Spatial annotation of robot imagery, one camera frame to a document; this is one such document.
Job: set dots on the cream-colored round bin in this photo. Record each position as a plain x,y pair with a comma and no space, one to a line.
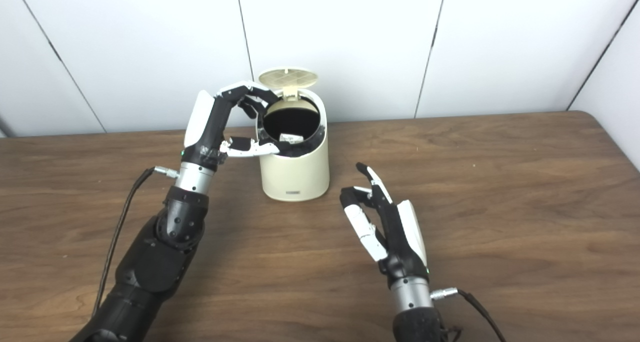
295,174

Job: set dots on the cream round bin lid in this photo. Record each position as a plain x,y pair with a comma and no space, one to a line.
289,77

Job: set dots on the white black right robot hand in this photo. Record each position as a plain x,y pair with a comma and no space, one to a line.
400,247

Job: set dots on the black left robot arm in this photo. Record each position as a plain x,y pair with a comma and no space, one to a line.
150,267

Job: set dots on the white green milk carton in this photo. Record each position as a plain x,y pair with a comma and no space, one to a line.
291,138

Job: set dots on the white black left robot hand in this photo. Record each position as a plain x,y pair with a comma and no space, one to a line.
205,127

